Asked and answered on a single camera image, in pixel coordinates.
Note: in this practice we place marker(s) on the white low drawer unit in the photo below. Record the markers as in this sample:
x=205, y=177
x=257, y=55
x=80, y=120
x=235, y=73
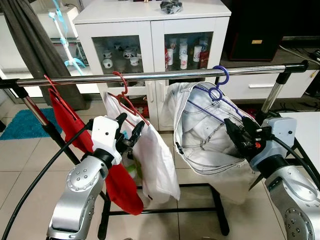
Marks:
x=260, y=87

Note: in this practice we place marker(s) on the small black object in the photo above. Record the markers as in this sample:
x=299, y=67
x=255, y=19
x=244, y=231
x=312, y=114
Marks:
x=171, y=6

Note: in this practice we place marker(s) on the white bottle with red label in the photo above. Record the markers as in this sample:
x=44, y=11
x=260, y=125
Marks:
x=183, y=57

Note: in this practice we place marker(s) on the red garment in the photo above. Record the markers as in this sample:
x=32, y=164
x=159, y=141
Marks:
x=125, y=190

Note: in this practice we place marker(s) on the purple hanger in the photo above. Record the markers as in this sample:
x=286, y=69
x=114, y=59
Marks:
x=226, y=75

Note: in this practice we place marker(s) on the white printed t-shirt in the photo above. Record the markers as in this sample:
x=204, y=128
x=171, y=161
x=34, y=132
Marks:
x=160, y=165

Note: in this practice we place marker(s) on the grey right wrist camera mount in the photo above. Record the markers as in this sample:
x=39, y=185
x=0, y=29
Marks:
x=280, y=132

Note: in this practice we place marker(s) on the grey curtain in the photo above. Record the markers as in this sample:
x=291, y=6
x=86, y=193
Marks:
x=35, y=45

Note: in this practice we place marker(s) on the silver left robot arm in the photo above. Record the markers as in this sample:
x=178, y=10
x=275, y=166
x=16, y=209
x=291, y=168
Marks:
x=82, y=195

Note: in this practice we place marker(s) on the red patterned mat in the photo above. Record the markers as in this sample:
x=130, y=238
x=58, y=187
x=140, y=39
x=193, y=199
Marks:
x=142, y=111

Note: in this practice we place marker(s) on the round white mug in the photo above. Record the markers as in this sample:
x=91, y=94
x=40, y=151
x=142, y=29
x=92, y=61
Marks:
x=107, y=63

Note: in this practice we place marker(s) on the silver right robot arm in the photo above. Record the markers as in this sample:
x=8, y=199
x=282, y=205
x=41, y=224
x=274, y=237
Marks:
x=295, y=200

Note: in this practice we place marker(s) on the chrome and black clothes rack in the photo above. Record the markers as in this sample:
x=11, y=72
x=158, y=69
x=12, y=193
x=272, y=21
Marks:
x=165, y=75

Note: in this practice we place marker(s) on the teal rug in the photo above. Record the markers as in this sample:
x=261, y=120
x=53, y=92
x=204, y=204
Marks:
x=22, y=125

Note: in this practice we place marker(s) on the black speaker with gold label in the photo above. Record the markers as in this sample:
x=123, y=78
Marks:
x=255, y=25

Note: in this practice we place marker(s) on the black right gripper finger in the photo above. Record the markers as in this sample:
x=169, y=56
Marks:
x=251, y=125
x=233, y=132

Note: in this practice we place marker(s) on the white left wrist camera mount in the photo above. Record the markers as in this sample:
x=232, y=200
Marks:
x=104, y=135

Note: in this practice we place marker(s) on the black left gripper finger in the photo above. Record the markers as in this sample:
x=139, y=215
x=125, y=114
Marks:
x=121, y=122
x=137, y=133

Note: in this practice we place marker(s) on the white glass-door cabinet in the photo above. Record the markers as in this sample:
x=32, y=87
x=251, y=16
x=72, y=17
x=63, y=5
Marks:
x=150, y=25

